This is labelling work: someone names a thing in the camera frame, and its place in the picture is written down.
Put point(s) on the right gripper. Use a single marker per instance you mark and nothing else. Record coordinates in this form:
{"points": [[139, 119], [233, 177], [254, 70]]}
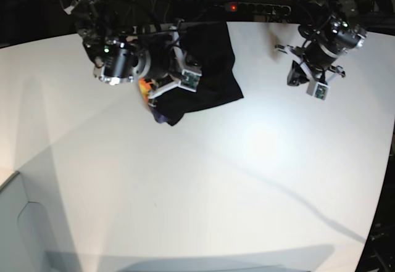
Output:
{"points": [[166, 71]]}

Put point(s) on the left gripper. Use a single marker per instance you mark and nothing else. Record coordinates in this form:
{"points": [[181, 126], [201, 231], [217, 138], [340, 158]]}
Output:
{"points": [[304, 70]]}

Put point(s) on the black T-shirt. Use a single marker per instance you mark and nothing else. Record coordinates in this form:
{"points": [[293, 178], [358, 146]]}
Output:
{"points": [[210, 45]]}

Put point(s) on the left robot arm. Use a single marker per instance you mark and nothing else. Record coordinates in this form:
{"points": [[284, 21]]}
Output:
{"points": [[333, 33]]}

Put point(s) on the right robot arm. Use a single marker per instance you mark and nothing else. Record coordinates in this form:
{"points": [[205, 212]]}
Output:
{"points": [[124, 54]]}

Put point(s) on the black power strip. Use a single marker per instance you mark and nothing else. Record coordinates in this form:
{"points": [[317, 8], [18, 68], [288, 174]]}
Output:
{"points": [[258, 8]]}

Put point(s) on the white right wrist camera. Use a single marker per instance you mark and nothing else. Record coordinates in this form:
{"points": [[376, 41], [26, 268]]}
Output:
{"points": [[190, 80]]}

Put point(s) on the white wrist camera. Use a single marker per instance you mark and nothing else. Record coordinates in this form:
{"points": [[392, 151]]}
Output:
{"points": [[190, 80], [318, 90]]}

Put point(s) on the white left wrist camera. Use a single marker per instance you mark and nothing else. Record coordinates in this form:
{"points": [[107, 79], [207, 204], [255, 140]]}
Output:
{"points": [[318, 90]]}

